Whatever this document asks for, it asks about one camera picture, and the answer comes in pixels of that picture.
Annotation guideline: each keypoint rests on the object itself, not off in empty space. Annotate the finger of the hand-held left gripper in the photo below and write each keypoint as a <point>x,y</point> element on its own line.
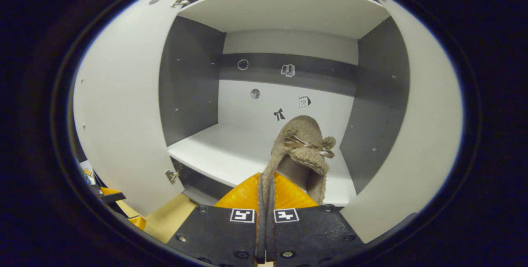
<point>139,222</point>
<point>111,197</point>

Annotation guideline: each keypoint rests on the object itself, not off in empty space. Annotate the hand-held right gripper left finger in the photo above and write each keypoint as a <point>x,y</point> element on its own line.
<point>218,238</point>

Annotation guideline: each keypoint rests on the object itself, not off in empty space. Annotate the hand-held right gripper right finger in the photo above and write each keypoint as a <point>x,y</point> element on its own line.
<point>313,234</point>

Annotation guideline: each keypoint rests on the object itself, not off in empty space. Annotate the white shoe cabinet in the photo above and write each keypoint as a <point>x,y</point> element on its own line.
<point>231,151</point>

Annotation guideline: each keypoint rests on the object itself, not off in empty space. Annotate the white shoe cabinet door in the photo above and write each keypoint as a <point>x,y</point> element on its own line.
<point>425,135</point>
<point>119,106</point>

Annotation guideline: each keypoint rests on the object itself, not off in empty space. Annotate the brown fuzzy shoe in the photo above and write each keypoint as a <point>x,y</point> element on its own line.
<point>303,139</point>

